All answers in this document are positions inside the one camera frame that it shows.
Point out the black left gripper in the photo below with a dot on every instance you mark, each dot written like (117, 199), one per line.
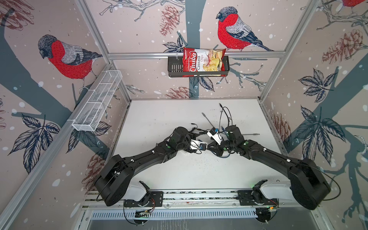
(191, 150)

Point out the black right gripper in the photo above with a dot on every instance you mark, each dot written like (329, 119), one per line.
(214, 145)

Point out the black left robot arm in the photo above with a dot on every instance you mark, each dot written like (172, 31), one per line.
(113, 181)

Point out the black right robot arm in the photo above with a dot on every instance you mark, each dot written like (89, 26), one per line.
(306, 183)

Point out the red cassava chips bag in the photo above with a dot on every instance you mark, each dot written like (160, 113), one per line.
(203, 60)

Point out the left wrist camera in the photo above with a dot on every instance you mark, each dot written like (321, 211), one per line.
(202, 146)

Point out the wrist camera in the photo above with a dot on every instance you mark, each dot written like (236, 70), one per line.
(202, 146)
(214, 134)

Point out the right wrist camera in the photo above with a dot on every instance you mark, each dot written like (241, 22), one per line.
(214, 134)

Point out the aluminium mounting rail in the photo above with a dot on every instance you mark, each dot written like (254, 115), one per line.
(211, 198)

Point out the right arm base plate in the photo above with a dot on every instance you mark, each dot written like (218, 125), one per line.
(251, 197)

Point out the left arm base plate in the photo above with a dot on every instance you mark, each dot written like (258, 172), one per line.
(156, 198)

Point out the black wall basket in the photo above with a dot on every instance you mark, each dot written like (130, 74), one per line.
(176, 69)

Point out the white wire mesh shelf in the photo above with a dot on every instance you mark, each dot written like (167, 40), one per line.
(93, 110)

